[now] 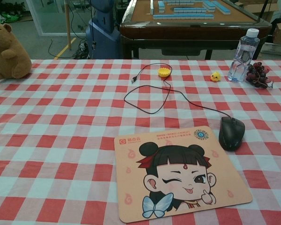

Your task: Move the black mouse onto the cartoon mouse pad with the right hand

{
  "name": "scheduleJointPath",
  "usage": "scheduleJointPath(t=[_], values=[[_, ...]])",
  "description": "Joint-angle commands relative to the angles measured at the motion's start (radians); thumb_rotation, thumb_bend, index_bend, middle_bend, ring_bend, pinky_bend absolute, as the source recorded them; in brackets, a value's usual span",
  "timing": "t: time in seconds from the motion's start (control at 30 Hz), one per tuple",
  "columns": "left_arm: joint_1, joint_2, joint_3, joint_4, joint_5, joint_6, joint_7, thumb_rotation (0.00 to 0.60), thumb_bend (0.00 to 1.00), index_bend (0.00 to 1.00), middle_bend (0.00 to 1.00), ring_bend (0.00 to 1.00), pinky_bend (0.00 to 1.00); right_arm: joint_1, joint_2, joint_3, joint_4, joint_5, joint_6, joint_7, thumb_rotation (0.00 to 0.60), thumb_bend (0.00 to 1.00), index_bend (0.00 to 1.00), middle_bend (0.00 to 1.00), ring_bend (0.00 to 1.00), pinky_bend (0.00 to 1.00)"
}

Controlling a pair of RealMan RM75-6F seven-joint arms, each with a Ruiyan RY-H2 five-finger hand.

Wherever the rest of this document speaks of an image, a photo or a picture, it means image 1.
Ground flat brown cardboard box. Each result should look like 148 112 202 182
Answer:
238 0 280 15

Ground blue mahjong tile row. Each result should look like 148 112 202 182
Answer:
173 7 207 14
153 14 215 20
149 0 166 14
202 0 226 12

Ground brown capybara plush toy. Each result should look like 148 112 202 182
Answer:
0 20 33 80

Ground small yellow fluted cup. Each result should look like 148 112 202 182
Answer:
157 67 172 78

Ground small yellow duck toy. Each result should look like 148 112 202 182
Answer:
210 71 221 83

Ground black hanging cable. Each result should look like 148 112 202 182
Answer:
89 0 97 51

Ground black computer mouse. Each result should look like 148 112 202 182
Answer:
219 116 246 152

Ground grey metal mesh rack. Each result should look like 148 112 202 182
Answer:
259 43 281 57

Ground black thin cable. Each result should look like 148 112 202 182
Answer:
124 63 234 120

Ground blue plastic machine base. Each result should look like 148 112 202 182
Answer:
85 0 122 59

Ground red white checkered tablecloth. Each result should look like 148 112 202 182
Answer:
0 59 281 225

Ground light wooden pole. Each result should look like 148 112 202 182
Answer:
64 0 72 51

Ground dark wood mahjong table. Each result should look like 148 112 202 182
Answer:
119 0 273 60

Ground dark purple grape bunch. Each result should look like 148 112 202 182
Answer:
245 62 274 90

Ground floor cable bundle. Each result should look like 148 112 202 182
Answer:
48 38 89 60

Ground clear plastic water bottle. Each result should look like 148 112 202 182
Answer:
227 28 260 83

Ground cartoon girl mouse pad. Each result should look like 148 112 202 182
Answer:
114 126 253 224

